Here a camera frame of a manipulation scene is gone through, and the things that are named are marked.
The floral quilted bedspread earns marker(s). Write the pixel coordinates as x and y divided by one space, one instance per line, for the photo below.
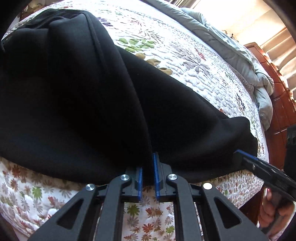
28 199

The wooden headboard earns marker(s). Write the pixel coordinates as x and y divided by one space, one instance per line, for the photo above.
283 109

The person's right hand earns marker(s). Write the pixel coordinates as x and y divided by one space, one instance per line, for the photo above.
267 214

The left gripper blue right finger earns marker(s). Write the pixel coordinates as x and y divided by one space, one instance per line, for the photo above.
201 212

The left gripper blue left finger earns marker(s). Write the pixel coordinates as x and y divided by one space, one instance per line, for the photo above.
94 213

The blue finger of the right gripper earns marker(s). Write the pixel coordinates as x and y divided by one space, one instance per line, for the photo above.
239 156

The grey blue comforter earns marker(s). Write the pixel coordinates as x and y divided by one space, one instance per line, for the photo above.
235 54

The black pants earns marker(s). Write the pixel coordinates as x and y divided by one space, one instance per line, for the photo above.
74 106

